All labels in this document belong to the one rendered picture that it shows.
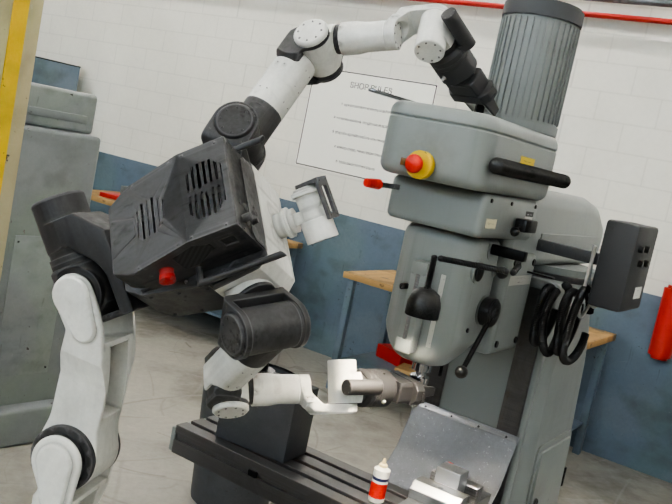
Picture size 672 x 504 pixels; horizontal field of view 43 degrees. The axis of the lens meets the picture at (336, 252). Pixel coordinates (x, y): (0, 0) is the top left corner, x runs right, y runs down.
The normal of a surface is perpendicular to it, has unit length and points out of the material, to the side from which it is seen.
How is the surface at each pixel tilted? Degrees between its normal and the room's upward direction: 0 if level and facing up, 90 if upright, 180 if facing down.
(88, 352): 90
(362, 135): 90
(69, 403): 90
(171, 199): 74
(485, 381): 90
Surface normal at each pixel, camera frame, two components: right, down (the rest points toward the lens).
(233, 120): -0.04, -0.38
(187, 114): -0.54, 0.00
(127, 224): -0.57, -0.30
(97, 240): -0.21, 0.08
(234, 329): -0.79, 0.10
